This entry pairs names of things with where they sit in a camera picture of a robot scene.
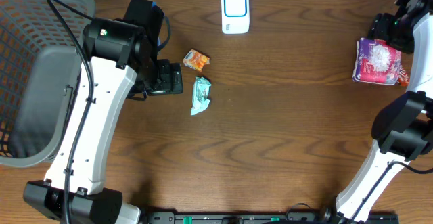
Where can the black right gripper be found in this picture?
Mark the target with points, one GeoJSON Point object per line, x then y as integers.
{"type": "Point", "coordinates": [381, 27]}

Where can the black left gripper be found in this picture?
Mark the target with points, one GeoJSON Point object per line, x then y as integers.
{"type": "Point", "coordinates": [172, 78]}

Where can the small orange snack box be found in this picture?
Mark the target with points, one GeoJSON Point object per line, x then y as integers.
{"type": "Point", "coordinates": [196, 60]}

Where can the mint green snack packet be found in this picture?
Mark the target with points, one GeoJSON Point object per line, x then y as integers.
{"type": "Point", "coordinates": [200, 100]}

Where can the purple red snack bag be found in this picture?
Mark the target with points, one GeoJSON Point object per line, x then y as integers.
{"type": "Point", "coordinates": [376, 62]}

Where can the red orange snack bar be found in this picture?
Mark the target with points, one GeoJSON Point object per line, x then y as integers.
{"type": "Point", "coordinates": [403, 77]}

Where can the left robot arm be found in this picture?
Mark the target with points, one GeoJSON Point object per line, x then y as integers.
{"type": "Point", "coordinates": [120, 62]}

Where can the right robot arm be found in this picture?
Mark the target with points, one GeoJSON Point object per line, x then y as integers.
{"type": "Point", "coordinates": [402, 130]}

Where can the white barcode scanner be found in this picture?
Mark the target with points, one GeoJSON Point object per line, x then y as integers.
{"type": "Point", "coordinates": [235, 16]}

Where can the grey plastic mesh basket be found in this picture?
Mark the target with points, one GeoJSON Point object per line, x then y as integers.
{"type": "Point", "coordinates": [40, 70]}

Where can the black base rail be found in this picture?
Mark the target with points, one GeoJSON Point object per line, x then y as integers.
{"type": "Point", "coordinates": [294, 216]}

